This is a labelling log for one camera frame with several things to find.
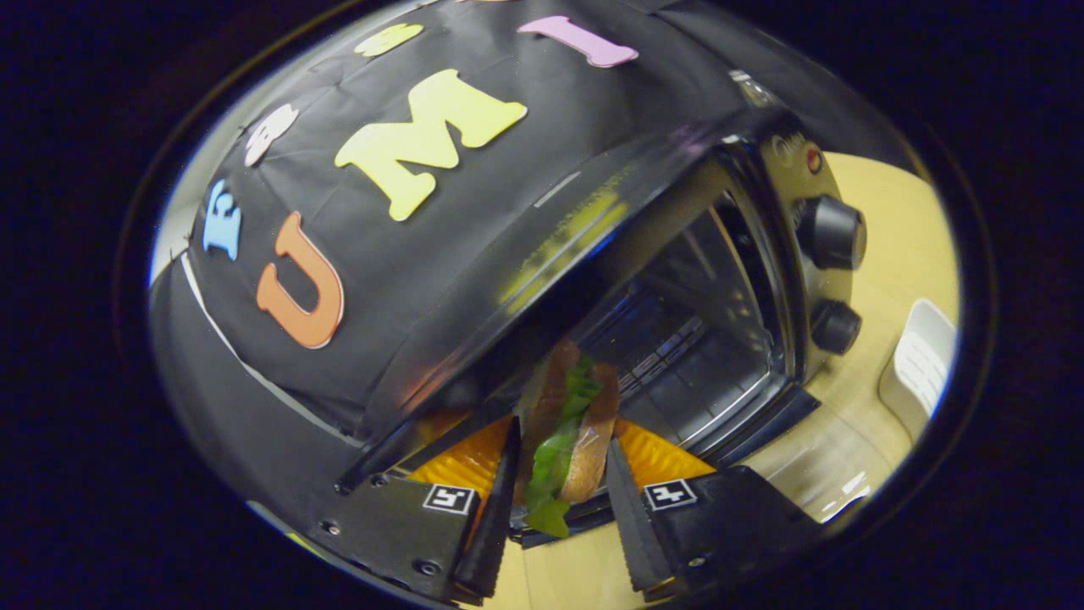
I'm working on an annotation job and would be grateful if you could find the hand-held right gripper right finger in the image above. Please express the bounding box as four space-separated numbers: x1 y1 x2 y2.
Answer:
606 419 822 604

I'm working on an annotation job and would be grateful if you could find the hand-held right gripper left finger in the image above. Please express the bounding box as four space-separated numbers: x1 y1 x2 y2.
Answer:
309 415 523 607

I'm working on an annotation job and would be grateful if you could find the lettuce sandwich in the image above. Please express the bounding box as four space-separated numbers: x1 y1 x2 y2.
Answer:
512 339 621 539

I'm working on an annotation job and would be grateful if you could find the black electric oven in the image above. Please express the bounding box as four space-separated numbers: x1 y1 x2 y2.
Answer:
335 110 869 552

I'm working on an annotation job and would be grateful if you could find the black backdrop cloth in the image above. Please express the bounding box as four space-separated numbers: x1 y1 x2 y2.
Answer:
148 0 924 509

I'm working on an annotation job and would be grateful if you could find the white rectangular tray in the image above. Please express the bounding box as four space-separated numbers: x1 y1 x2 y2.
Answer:
878 298 960 443

